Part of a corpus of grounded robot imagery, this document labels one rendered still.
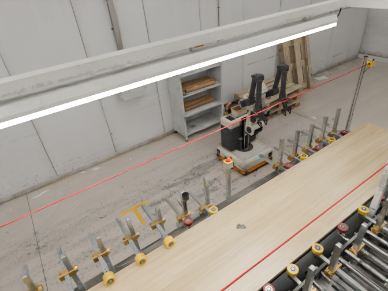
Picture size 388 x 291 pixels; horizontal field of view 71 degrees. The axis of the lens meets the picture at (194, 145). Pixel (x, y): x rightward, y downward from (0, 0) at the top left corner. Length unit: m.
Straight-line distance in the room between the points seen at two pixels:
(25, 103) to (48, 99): 0.08
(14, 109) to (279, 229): 2.00
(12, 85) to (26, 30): 3.02
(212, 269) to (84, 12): 3.56
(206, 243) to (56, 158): 3.17
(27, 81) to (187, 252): 1.64
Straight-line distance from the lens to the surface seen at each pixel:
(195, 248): 2.30
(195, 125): 5.32
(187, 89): 4.79
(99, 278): 2.59
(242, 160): 4.10
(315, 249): 2.37
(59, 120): 4.57
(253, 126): 3.90
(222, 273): 2.17
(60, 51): 4.32
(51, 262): 3.86
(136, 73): 1.33
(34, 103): 1.25
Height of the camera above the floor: 2.77
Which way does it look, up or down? 34 degrees down
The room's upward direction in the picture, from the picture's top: 6 degrees counter-clockwise
